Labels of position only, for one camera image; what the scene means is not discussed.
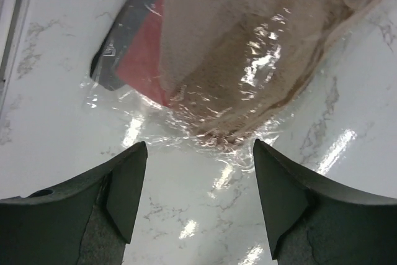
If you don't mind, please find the clear bag with beige bra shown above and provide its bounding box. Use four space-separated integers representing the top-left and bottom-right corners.
156 0 381 153

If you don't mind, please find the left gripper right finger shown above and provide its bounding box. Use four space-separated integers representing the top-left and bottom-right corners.
253 140 396 264

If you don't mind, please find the left aluminium frame post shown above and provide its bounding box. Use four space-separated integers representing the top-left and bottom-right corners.
1 0 32 111

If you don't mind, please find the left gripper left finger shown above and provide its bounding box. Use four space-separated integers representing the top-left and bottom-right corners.
1 141 148 264

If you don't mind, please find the clear bag with red bra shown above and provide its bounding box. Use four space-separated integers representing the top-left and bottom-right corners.
84 0 168 114

